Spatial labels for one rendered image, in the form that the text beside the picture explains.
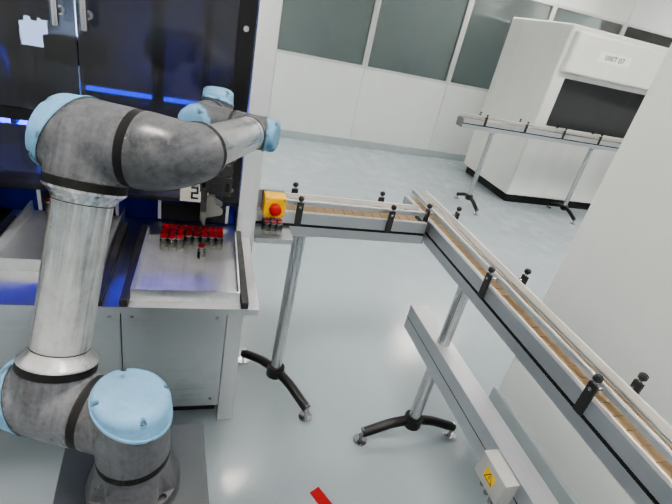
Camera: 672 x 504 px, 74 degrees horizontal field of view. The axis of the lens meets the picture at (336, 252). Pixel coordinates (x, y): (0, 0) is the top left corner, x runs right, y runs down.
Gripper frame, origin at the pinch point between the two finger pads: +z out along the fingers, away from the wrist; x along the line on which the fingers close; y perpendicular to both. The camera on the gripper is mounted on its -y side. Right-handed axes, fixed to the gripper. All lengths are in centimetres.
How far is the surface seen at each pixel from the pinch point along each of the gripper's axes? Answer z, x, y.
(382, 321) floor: 101, 86, 109
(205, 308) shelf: 13.4, -23.7, 2.5
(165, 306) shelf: 13.4, -23.3, -6.9
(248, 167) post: -10.6, 16.4, 12.6
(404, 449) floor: 101, -3, 90
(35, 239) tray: 13.3, 5.2, -43.4
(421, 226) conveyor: 9, 28, 83
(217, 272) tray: 13.2, -7.0, 5.3
